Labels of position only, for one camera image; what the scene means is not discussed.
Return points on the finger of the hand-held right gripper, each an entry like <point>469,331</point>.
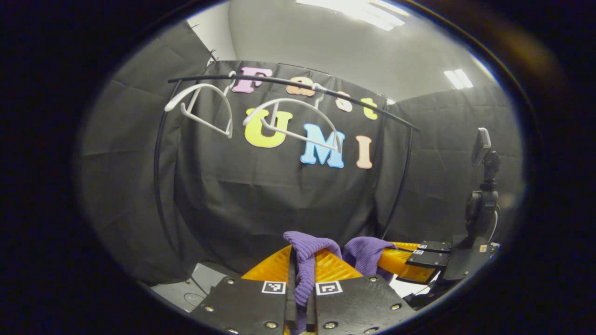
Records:
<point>433,246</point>
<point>405,267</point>

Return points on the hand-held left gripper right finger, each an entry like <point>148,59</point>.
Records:
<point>358,304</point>

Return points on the black backdrop cloth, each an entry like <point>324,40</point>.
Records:
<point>260,200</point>

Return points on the black metal clothes rack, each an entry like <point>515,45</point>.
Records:
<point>205,77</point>

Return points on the white plastic clothes hanger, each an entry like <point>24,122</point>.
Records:
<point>288,99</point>
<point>195,86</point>

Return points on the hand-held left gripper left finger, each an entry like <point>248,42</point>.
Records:
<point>291,288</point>

